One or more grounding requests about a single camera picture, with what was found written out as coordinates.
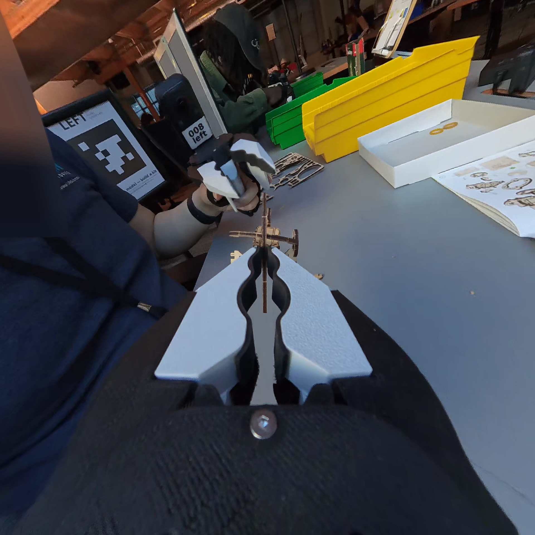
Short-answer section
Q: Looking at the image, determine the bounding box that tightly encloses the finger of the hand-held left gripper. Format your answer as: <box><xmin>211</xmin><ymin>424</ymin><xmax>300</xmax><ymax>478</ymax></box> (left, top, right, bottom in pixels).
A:
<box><xmin>226</xmin><ymin>139</ymin><xmax>277</xmax><ymax>191</ymax></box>
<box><xmin>196</xmin><ymin>160</ymin><xmax>245</xmax><ymax>212</ymax></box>

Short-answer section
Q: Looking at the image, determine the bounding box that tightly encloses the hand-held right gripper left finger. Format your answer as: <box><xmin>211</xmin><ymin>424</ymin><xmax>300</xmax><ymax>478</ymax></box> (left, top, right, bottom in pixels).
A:
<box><xmin>155</xmin><ymin>247</ymin><xmax>257</xmax><ymax>405</ymax></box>

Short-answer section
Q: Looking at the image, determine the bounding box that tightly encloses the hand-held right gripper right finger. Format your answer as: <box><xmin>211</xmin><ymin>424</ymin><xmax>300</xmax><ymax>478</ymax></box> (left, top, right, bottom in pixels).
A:
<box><xmin>271</xmin><ymin>247</ymin><xmax>373</xmax><ymax>405</ymax></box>

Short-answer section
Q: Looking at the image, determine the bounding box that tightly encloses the small wooden model assembly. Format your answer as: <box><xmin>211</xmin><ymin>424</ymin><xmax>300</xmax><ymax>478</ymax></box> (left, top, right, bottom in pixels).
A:
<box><xmin>228</xmin><ymin>192</ymin><xmax>300</xmax><ymax>314</ymax></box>

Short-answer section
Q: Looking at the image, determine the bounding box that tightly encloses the person's left forearm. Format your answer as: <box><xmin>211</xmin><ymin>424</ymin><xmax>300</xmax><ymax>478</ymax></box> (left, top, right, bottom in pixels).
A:
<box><xmin>130</xmin><ymin>205</ymin><xmax>218</xmax><ymax>257</ymax></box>

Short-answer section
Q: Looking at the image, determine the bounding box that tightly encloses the laser-cut wooden parts sheet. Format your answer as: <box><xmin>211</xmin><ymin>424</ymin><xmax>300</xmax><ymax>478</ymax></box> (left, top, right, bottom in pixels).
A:
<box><xmin>267</xmin><ymin>152</ymin><xmax>324</xmax><ymax>189</ymax></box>

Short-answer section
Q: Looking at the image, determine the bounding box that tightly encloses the person's left hand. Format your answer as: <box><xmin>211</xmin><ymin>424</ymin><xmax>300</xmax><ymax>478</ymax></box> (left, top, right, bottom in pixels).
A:
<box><xmin>190</xmin><ymin>167</ymin><xmax>263</xmax><ymax>218</ymax></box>

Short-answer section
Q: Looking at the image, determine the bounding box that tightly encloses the black wrist band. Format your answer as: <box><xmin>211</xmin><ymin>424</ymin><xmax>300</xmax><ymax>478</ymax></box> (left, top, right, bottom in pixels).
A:
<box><xmin>186</xmin><ymin>197</ymin><xmax>220</xmax><ymax>225</ymax></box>

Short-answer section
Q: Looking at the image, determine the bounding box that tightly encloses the green plastic bin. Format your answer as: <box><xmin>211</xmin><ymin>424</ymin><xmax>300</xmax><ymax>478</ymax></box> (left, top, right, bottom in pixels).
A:
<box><xmin>290</xmin><ymin>72</ymin><xmax>325</xmax><ymax>99</ymax></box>
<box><xmin>265</xmin><ymin>76</ymin><xmax>357</xmax><ymax>150</ymax></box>

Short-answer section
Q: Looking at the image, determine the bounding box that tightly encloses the white partition panel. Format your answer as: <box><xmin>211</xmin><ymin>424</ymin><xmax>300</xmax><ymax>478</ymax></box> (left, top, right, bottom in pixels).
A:
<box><xmin>152</xmin><ymin>8</ymin><xmax>228</xmax><ymax>136</ymax></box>

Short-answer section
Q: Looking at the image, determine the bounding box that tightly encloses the black white marker sign board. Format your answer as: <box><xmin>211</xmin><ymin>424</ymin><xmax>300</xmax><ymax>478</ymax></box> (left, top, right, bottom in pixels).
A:
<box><xmin>42</xmin><ymin>89</ymin><xmax>168</xmax><ymax>202</ymax></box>

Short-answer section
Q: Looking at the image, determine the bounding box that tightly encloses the person in blue shirt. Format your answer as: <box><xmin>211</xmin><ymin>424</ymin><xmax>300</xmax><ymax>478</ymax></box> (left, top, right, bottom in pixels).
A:
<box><xmin>0</xmin><ymin>130</ymin><xmax>197</xmax><ymax>535</ymax></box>

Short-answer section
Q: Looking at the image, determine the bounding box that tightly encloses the yellow plastic bin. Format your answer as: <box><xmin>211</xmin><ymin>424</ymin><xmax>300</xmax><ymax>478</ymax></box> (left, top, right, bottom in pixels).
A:
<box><xmin>302</xmin><ymin>36</ymin><xmax>480</xmax><ymax>164</ymax></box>

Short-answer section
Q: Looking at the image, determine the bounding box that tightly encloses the green box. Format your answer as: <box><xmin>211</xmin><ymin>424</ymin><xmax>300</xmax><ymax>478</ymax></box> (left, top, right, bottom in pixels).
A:
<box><xmin>346</xmin><ymin>38</ymin><xmax>365</xmax><ymax>77</ymax></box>

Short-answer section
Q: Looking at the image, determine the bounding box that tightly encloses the white cardboard box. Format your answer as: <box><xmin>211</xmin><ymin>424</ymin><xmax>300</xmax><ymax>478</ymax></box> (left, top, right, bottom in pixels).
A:
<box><xmin>358</xmin><ymin>99</ymin><xmax>535</xmax><ymax>189</ymax></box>

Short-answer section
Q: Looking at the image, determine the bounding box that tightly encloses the wooden clipboard with papers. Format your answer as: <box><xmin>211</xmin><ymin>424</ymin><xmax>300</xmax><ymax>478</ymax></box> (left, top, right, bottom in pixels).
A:
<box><xmin>371</xmin><ymin>0</ymin><xmax>419</xmax><ymax>59</ymax></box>

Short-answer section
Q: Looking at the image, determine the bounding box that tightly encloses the white instruction booklet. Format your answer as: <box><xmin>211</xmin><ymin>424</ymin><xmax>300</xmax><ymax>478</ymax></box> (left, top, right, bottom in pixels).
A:
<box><xmin>432</xmin><ymin>140</ymin><xmax>535</xmax><ymax>239</ymax></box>

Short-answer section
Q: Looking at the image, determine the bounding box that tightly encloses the black lanyard strap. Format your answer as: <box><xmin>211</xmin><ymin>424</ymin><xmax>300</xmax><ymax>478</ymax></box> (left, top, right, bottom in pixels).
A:
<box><xmin>0</xmin><ymin>253</ymin><xmax>168</xmax><ymax>319</ymax></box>

